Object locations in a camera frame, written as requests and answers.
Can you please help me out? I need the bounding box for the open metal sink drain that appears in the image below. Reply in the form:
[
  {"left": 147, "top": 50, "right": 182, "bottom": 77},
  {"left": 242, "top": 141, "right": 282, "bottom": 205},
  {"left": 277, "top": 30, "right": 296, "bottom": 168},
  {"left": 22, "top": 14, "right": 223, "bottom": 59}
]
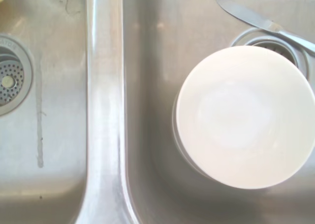
[{"left": 230, "top": 28, "right": 309, "bottom": 70}]

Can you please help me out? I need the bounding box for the silver table knife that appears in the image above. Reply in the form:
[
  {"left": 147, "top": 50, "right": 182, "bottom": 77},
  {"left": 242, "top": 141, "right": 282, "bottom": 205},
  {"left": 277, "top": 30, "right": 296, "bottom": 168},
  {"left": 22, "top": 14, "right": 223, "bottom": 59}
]
[{"left": 216, "top": 0, "right": 315, "bottom": 58}]

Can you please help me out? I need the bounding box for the white ceramic bowl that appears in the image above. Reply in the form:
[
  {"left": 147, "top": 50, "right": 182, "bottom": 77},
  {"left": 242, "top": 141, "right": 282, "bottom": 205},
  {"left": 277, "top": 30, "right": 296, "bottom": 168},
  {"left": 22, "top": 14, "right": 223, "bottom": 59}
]
[{"left": 172, "top": 45, "right": 315, "bottom": 190}]

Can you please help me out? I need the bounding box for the stainless steel double sink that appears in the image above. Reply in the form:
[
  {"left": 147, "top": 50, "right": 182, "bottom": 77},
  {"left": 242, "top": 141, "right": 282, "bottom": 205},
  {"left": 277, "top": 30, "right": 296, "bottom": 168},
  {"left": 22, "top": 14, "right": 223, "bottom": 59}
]
[{"left": 0, "top": 0, "right": 315, "bottom": 224}]

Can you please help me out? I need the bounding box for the perforated metal drain strainer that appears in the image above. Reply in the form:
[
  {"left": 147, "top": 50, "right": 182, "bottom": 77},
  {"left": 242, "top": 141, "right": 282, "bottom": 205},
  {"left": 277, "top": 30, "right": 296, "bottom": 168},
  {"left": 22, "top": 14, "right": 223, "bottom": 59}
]
[{"left": 0, "top": 33, "right": 34, "bottom": 117}]

